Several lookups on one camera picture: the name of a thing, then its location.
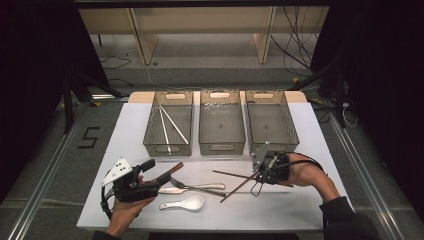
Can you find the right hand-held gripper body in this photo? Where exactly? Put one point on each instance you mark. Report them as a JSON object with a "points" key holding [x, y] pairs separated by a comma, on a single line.
{"points": [[276, 170]]}

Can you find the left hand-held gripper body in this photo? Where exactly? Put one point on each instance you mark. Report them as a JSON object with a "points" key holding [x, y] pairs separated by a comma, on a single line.
{"points": [[125, 191]]}

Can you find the metal fork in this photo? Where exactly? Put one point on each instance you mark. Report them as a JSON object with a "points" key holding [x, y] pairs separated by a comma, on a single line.
{"points": [[176, 183]]}

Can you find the red-brown spoon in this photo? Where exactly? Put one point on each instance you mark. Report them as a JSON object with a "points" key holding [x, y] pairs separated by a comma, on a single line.
{"points": [[173, 170]]}

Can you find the white ceramic spoon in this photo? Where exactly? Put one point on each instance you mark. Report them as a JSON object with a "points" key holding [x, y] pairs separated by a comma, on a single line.
{"points": [[190, 202]]}

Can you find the white chopstick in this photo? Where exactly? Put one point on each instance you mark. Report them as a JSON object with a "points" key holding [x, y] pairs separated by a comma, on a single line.
{"points": [[174, 125], [165, 130]]}

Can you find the transparent grey plastic bin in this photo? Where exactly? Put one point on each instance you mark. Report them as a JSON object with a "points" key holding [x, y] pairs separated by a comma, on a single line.
{"points": [[181, 115], [271, 123], [221, 128]]}

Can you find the person's left hand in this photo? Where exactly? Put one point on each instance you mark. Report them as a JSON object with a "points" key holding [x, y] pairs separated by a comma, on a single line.
{"points": [[123, 213]]}

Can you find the person's right hand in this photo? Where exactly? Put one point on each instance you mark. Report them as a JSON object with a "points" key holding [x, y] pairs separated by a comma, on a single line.
{"points": [[305, 171]]}

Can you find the white table cover sheet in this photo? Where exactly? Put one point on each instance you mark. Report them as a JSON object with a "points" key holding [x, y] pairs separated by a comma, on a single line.
{"points": [[110, 150]]}

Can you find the metal knife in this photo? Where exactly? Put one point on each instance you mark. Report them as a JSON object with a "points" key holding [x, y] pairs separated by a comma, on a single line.
{"points": [[213, 186]]}

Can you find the black metal stand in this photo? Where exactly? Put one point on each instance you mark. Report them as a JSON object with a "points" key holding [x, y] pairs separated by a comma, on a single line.
{"points": [[68, 110], [339, 100]]}

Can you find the dark curtain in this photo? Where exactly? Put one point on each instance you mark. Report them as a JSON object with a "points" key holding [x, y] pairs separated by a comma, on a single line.
{"points": [[390, 83], [30, 83]]}

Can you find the beige wooden desk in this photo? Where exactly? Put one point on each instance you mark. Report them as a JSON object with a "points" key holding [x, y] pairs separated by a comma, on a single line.
{"points": [[200, 20]]}

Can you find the aluminium floor rail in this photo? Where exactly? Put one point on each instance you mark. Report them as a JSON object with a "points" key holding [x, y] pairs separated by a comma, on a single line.
{"points": [[43, 186], [363, 173]]}

